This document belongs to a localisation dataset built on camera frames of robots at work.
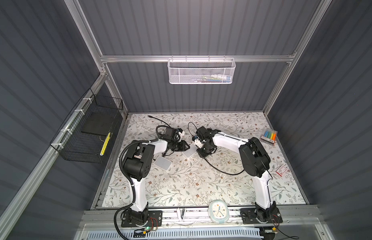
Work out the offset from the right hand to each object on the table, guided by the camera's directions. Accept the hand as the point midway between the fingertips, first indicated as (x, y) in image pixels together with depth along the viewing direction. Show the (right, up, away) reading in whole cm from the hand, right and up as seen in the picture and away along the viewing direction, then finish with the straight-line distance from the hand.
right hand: (203, 155), depth 97 cm
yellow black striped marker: (-49, +11, -28) cm, 57 cm away
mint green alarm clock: (+6, -23, -24) cm, 34 cm away
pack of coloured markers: (+49, +13, +8) cm, 51 cm away
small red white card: (+47, -7, -9) cm, 48 cm away
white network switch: (-8, +3, -2) cm, 9 cm away
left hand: (-10, +6, +2) cm, 11 cm away
